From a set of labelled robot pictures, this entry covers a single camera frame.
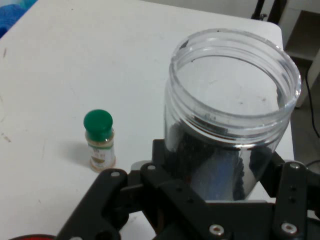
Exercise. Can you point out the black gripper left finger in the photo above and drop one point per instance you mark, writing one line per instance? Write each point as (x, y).
(105, 195)

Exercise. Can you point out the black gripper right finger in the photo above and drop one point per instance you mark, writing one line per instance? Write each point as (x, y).
(292, 195)

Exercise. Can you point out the clear jar with black seeds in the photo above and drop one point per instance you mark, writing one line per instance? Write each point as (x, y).
(212, 162)

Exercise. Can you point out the small spice bottle green cap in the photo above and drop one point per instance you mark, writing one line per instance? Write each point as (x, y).
(100, 150)

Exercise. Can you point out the red bowl black rim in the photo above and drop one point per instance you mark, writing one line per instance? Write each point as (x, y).
(32, 237)

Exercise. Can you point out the black tripod stand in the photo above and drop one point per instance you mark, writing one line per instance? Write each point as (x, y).
(260, 10)

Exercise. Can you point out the blue cloth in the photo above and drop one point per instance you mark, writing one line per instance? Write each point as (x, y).
(7, 16)

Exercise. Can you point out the light blue foam mat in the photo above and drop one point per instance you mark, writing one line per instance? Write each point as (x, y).
(26, 2)

